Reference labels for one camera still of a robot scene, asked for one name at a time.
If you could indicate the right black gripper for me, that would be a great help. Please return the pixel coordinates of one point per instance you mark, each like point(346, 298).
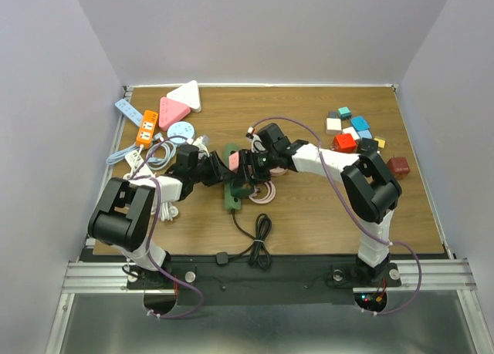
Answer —
point(246, 157)

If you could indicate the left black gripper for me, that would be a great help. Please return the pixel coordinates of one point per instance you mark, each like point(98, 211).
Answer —
point(219, 171)

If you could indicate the dark green cube plug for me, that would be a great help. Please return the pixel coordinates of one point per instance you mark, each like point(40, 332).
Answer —
point(242, 190)

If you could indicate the green power strip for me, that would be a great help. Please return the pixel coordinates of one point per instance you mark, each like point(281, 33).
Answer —
point(231, 203)

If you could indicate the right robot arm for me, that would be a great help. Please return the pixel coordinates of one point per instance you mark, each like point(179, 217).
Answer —
point(363, 183)

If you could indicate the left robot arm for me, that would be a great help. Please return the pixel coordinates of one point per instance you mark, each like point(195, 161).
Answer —
point(122, 214)

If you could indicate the pink cube socket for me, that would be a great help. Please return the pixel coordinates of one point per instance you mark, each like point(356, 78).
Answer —
point(234, 161)

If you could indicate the blue round socket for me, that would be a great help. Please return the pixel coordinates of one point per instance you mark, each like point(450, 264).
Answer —
point(180, 132)

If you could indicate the small white cube plug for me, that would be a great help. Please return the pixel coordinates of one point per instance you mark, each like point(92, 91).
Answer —
point(350, 130)

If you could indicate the teal cube plug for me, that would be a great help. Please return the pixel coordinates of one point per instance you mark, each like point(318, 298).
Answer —
point(344, 113)

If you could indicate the light blue cube plug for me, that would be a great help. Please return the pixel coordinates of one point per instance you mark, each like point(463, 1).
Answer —
point(365, 134)

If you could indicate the black cube plug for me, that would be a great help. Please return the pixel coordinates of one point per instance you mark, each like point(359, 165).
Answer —
point(366, 145)

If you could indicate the yellow cube plug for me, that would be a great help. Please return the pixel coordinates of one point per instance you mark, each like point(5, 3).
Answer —
point(381, 142)

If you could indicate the dark red cube plug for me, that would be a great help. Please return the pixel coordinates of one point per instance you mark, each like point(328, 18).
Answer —
point(398, 167)

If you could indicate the pink triangular power strip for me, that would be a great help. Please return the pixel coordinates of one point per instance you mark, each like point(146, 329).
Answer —
point(170, 112)

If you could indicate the white triangular power strip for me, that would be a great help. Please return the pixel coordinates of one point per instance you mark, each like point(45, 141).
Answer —
point(188, 94)

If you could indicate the orange power strip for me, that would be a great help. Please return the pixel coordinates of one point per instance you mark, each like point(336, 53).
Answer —
point(148, 125)

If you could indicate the light blue power strip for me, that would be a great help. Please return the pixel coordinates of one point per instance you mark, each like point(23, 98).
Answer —
point(129, 112)

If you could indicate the pink round socket with cable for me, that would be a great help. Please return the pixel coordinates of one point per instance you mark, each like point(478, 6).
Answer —
point(268, 194)

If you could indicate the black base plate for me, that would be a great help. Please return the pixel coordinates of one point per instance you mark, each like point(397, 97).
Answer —
point(290, 279)

